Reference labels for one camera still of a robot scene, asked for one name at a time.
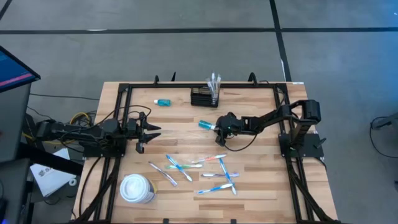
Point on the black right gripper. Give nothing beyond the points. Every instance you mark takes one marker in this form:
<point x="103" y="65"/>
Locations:
<point x="239" y="126"/>

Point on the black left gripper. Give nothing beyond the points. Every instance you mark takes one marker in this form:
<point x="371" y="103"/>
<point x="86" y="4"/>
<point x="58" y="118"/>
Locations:
<point x="140" y="137"/>

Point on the blue mouthwash bottle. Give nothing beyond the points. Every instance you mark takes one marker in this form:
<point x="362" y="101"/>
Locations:
<point x="205" y="125"/>
<point x="164" y="102"/>

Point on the purple white toothbrush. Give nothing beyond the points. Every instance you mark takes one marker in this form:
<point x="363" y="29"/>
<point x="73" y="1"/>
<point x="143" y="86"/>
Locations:
<point x="211" y="175"/>
<point x="163" y="173"/>

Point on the blue white toothbrush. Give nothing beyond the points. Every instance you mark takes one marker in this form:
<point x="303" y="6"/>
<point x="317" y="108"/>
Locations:
<point x="223" y="166"/>
<point x="184" y="174"/>
<point x="217" y="188"/>

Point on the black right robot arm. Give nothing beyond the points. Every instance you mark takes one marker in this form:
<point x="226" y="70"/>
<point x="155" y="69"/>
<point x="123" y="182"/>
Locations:
<point x="270" y="119"/>

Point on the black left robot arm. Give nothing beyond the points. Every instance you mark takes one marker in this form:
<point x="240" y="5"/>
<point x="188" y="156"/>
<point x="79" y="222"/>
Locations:
<point x="93" y="132"/>

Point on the clear plastic cup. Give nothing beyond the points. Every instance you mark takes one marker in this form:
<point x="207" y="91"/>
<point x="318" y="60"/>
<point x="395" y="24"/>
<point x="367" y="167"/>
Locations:
<point x="215" y="102"/>

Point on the white lidded wipes canister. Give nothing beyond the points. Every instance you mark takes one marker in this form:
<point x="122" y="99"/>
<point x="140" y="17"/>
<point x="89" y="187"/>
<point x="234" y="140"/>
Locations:
<point x="136" y="188"/>

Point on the white tape roll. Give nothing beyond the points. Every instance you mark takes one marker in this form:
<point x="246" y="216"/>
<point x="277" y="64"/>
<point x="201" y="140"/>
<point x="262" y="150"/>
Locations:
<point x="73" y="179"/>

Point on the white paper booklet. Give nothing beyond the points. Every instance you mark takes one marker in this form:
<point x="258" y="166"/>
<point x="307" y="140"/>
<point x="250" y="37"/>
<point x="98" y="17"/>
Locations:
<point x="49" y="179"/>

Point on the blue screen monitor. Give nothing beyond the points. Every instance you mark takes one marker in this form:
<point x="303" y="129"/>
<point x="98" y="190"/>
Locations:
<point x="14" y="71"/>

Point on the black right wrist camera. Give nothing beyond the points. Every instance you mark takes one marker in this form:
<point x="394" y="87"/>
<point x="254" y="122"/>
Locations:
<point x="229" y="123"/>

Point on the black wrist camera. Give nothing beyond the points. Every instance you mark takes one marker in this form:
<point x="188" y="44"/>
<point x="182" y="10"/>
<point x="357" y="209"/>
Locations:
<point x="132" y="124"/>
<point x="229" y="123"/>

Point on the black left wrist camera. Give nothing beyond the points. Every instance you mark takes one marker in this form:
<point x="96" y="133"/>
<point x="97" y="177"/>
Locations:
<point x="132" y="124"/>

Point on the black aluminium table frame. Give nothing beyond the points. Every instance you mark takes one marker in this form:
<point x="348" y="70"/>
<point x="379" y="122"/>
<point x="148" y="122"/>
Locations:
<point x="202" y="85"/>

